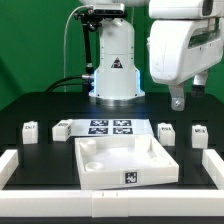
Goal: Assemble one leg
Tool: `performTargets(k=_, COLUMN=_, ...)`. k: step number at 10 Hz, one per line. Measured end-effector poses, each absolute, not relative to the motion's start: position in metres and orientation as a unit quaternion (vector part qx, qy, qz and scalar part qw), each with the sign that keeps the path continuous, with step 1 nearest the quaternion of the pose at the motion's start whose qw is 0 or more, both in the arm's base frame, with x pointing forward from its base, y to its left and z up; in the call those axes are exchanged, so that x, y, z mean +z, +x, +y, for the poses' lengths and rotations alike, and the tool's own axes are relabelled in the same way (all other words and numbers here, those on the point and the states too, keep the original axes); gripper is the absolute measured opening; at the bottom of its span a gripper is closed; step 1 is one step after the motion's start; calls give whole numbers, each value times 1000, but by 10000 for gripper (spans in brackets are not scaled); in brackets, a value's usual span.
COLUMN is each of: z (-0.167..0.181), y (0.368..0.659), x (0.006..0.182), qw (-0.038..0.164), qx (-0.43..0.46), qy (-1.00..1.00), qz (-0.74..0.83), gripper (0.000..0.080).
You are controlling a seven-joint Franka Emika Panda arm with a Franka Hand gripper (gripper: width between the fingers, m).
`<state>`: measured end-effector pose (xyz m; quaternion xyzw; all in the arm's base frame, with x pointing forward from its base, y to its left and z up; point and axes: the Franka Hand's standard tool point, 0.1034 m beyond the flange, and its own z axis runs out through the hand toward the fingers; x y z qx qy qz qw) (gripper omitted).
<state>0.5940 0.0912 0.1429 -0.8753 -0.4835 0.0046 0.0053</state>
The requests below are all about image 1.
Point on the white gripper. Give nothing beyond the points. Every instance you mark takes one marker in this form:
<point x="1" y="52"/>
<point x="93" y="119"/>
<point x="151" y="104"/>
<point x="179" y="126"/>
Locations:
<point x="179" y="50"/>

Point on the white square tabletop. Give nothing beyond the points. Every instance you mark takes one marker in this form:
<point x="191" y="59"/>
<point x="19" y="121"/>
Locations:
<point x="119" y="161"/>

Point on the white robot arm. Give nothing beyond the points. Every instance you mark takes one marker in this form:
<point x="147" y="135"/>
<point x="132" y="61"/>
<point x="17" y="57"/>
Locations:
<point x="117" y="80"/>

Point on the white fiducial marker sheet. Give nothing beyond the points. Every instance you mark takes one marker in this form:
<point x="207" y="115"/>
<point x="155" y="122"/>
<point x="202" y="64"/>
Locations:
<point x="102" y="127"/>

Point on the white obstacle fence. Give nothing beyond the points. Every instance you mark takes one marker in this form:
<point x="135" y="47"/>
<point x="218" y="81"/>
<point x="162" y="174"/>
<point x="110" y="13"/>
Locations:
<point x="121" y="203"/>

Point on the black camera on stand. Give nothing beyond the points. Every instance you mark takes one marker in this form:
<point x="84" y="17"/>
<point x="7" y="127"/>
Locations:
<point x="91" y="20"/>

